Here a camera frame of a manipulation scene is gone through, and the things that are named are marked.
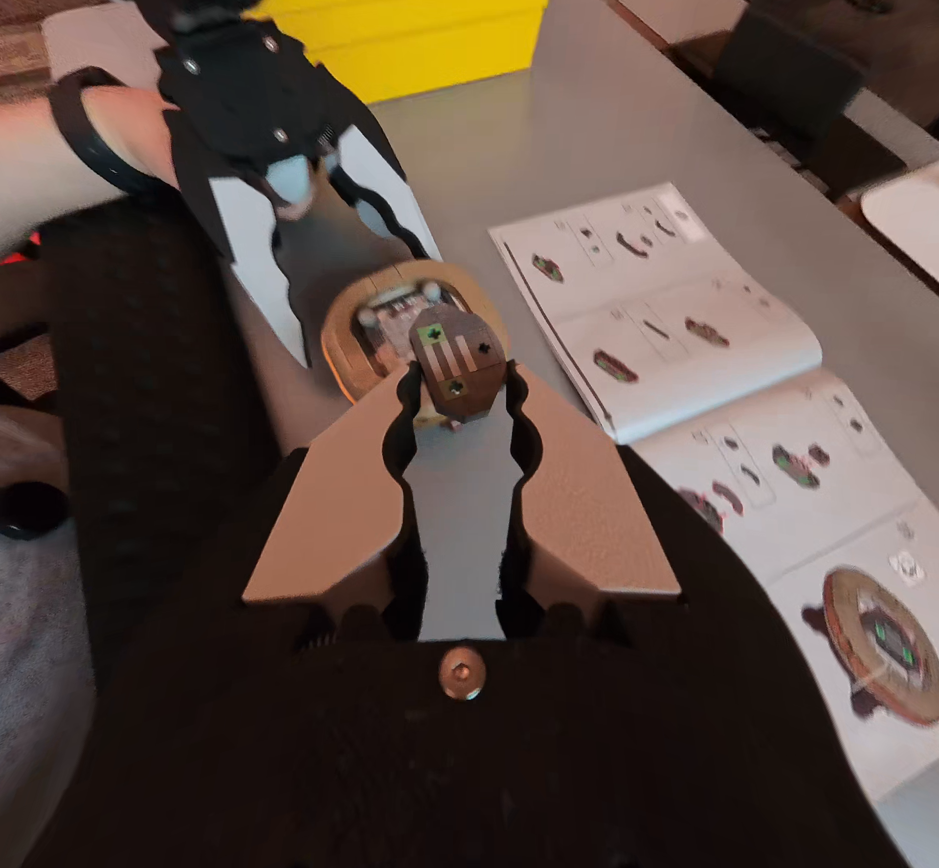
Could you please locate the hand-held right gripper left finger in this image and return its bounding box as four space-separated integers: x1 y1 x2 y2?
242 363 429 636

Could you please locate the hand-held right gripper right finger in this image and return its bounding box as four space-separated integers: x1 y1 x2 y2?
500 362 683 638

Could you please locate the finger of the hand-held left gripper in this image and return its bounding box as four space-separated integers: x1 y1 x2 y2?
209 156 315 370
329 123 443 264

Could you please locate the tan round brick pot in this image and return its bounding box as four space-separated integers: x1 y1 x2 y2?
320 261 514 432

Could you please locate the brown brick plate insert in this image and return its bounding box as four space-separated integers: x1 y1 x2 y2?
408 307 509 432

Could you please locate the grey desk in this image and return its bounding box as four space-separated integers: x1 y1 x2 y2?
220 0 939 868

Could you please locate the person's left hand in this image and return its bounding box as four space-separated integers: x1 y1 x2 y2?
95 85 181 185

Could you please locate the black wristband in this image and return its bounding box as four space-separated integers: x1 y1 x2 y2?
47 67 177 196

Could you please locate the yellow plastic bin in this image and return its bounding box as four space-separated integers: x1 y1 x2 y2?
246 0 573 106

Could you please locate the open instruction booklet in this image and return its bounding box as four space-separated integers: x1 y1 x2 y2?
488 182 939 803

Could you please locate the black round plug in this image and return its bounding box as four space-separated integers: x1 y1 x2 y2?
0 483 70 540

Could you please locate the person's grey printed shirt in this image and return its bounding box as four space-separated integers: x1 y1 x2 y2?
0 519 96 868

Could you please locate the dark box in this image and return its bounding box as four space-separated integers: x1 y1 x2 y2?
712 8 867 165

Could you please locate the white document stand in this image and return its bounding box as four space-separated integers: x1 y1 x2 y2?
860 162 939 275

